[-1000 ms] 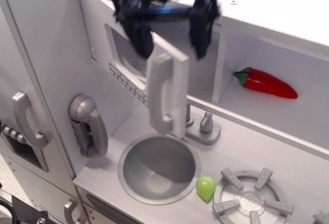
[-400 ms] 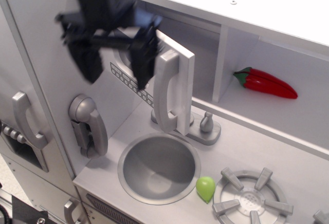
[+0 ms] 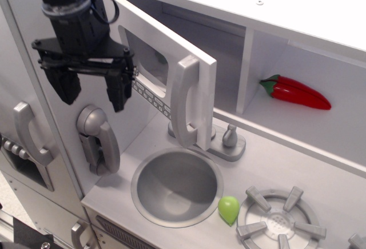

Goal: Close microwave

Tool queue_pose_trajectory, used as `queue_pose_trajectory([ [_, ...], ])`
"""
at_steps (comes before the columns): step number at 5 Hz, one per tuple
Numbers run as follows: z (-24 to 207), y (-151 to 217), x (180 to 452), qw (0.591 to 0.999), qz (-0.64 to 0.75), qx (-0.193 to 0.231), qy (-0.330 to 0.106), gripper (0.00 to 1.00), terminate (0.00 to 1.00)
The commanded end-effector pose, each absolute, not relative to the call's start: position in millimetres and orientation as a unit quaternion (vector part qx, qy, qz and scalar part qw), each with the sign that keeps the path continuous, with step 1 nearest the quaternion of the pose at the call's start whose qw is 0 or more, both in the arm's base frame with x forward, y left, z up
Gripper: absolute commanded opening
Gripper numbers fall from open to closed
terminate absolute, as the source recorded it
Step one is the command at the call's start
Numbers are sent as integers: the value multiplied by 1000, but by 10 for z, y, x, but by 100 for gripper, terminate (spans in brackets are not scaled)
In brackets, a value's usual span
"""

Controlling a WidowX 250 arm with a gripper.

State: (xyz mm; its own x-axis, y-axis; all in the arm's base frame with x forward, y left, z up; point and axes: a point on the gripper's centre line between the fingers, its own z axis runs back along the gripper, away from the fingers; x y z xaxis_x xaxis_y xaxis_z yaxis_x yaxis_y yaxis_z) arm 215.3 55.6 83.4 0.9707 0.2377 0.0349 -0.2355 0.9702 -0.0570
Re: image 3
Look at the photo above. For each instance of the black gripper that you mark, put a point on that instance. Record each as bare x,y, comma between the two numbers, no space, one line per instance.
82,45

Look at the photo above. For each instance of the white microwave door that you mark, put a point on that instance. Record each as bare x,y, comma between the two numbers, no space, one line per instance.
176,72

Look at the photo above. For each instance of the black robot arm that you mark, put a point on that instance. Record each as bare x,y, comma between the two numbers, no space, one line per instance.
72,7

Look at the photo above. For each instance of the grey toy telephone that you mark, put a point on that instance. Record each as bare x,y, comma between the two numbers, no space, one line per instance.
98,141

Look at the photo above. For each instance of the round metal sink bowl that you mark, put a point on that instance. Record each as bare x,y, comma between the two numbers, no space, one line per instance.
177,187

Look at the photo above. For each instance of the grey toy faucet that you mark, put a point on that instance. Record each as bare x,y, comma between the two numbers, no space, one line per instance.
226,143

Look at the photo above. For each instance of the white toy kitchen cabinet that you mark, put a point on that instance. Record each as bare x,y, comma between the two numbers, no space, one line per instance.
320,43

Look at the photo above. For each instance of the green toy pear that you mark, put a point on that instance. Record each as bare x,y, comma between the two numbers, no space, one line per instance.
228,208

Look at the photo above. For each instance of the red toy chili pepper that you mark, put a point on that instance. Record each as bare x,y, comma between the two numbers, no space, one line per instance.
290,90

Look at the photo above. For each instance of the grey toy stove burner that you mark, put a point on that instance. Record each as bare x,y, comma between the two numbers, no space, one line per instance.
278,219

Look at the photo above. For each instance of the grey fridge door handle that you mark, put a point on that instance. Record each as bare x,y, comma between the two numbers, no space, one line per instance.
23,115

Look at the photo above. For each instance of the grey oven door handle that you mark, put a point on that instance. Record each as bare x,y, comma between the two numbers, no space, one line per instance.
76,233

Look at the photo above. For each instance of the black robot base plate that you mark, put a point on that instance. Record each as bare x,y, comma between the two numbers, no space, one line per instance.
15,234

